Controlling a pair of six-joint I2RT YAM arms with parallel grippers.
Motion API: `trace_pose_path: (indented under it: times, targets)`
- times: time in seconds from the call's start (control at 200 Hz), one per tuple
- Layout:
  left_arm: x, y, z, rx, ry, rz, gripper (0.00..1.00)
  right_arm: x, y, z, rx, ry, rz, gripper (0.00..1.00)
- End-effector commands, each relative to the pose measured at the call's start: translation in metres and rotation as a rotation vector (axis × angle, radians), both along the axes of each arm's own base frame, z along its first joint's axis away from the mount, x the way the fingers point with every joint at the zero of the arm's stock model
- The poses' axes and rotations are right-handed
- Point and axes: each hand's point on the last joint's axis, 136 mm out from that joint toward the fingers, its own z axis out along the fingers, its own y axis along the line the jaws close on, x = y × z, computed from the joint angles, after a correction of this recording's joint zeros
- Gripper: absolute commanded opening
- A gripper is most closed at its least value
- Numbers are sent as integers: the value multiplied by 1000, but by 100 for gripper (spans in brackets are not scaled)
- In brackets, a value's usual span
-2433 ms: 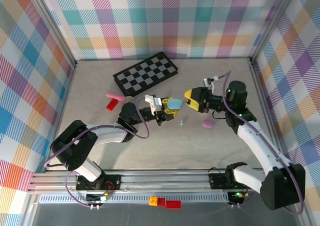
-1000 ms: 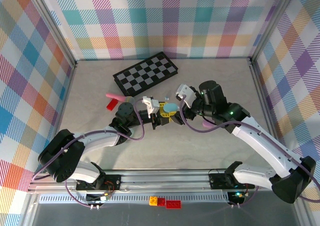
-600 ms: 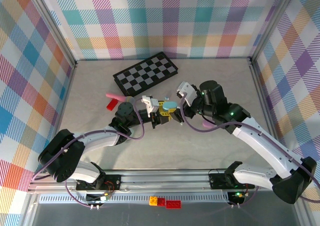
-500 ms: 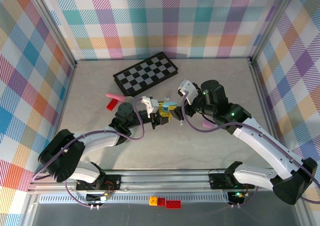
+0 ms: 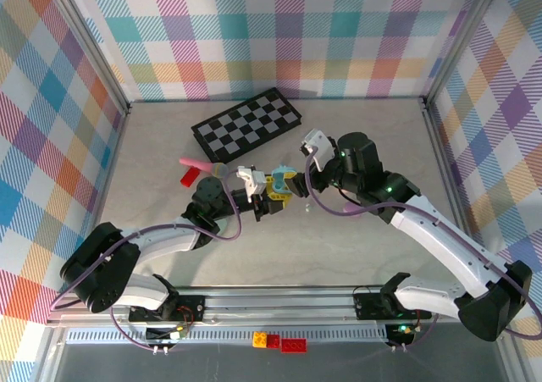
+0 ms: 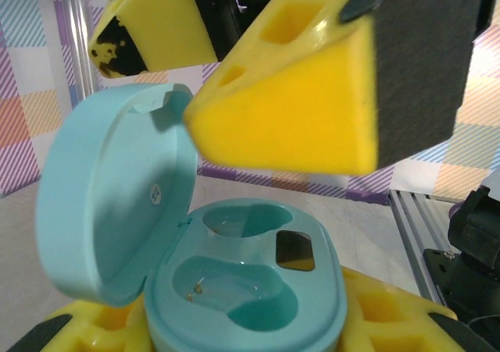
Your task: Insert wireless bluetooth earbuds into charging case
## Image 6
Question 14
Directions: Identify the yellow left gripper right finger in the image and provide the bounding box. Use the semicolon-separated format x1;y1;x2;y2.
338;265;499;352

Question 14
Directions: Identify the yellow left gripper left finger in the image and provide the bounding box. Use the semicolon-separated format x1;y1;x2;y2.
5;295;154;352

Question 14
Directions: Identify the light blue earbud charging case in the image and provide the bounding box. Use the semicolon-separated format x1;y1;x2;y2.
34;83;348;352

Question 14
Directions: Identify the aluminium corner post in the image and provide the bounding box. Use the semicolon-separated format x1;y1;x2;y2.
57;0;99;109

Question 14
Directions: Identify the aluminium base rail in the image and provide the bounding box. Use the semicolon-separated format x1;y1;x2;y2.
387;187;464;304

